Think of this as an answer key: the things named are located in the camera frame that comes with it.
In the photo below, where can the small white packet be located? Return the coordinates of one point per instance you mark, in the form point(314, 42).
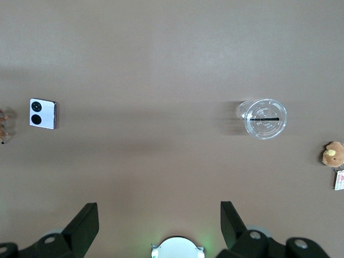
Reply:
point(340, 180)

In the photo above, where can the clear plastic cup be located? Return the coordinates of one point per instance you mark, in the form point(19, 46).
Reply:
point(243, 110)

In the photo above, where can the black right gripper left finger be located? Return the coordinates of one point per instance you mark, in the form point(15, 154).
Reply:
point(80, 231)

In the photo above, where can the clear plastic cup lid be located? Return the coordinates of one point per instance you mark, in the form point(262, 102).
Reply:
point(266, 129)

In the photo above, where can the black drinking straw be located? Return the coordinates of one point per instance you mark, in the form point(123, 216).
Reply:
point(264, 118)

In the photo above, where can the small brown lion statue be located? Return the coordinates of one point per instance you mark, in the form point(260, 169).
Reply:
point(2, 126)

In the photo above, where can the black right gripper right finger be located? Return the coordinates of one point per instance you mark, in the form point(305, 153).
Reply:
point(233, 233)

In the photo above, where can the purple flip phone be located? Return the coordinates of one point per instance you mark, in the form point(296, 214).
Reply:
point(47, 114)

